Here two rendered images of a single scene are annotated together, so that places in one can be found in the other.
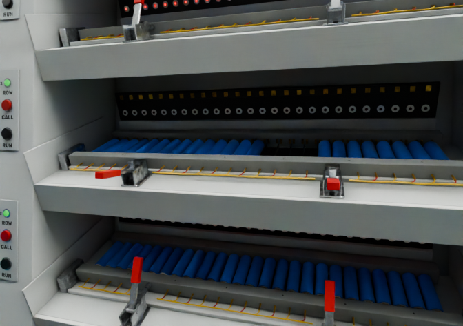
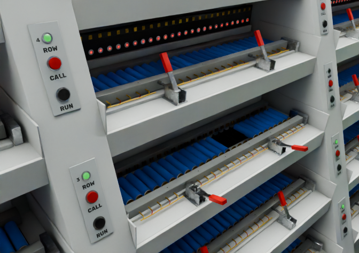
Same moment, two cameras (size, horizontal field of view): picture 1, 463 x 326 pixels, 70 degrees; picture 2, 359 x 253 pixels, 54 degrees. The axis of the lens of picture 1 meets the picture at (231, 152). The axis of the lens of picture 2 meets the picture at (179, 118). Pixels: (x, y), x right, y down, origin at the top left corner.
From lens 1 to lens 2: 69 cm
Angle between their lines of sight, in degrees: 54
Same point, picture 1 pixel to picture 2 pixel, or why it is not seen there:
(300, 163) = (257, 143)
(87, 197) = (177, 229)
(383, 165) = (282, 129)
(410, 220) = not seen: hidden behind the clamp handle
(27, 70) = (103, 155)
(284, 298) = (257, 215)
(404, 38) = (290, 73)
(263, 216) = (263, 177)
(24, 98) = (107, 182)
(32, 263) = not seen: outside the picture
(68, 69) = (135, 139)
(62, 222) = not seen: outside the picture
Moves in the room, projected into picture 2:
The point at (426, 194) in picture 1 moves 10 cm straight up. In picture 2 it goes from (299, 136) to (294, 98)
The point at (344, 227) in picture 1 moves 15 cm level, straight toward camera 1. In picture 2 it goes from (286, 164) to (346, 177)
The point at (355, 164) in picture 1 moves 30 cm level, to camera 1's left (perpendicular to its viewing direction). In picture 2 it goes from (274, 133) to (218, 189)
